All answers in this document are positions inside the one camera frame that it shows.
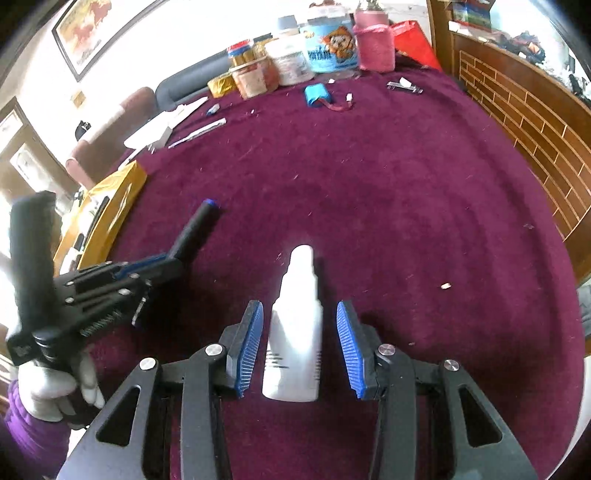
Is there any person's left forearm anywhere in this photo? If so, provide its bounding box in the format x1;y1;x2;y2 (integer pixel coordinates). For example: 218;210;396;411
0;378;72;480

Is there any wooden brick-pattern cabinet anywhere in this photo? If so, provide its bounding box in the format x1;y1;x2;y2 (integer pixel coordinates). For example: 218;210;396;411
426;0;591;289

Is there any yellow tape roll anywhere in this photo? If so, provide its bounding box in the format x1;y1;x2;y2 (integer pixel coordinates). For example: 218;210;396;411
207;74;237;99

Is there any black marker blue cap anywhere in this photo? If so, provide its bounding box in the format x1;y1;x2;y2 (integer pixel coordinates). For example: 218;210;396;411
168;198;221;263

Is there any white plastic dropper bottle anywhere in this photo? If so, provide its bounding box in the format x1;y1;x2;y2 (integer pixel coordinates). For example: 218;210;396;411
261;244;324;403

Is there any person's left hand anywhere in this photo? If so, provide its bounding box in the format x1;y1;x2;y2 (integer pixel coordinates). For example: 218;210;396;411
17;348;106;423

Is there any metal nail clipper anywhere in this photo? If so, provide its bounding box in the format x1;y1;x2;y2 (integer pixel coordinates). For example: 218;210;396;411
387;78;424;96

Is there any blue printed tub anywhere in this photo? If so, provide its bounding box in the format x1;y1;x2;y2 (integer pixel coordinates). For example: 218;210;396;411
299;15;360;73

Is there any framed wall picture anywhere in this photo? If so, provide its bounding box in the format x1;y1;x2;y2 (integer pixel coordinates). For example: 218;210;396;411
51;0;172;82

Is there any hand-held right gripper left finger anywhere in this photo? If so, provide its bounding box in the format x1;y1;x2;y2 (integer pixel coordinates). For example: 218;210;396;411
55;300;265;480

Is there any orange snack jar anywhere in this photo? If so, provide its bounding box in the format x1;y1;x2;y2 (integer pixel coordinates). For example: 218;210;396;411
229;58;280;100

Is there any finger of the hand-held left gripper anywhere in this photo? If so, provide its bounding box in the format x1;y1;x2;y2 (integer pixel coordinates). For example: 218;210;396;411
54;253;183;301
65;279;154;340

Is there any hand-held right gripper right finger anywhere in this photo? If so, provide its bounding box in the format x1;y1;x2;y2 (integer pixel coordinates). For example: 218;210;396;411
335;301;539;480

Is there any blue battery pack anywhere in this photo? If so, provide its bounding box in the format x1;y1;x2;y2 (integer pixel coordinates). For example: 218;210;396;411
303;84;357;114

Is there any pink fuzzy container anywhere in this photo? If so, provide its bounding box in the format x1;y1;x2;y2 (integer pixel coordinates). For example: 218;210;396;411
353;9;396;73

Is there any black leather sofa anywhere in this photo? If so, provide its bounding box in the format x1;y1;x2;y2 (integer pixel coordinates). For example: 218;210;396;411
154;48;232;110

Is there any red bag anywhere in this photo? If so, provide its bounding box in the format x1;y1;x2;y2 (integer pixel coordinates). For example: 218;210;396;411
390;20;445;73

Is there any red lid glass jar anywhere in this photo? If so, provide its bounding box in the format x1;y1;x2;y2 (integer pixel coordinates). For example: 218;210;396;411
225;41;269;69

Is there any brown chair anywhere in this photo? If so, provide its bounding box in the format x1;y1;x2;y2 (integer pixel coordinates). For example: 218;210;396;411
65;86;156;191

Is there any wooden glass door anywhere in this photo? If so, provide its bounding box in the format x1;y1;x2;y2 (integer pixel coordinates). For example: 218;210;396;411
0;96;80;201

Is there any yellow-edged cardboard box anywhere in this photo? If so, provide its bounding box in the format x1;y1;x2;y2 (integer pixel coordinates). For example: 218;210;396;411
52;160;149;274

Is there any white lidded jar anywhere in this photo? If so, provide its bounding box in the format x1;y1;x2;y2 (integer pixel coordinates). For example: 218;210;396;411
265;36;315;87

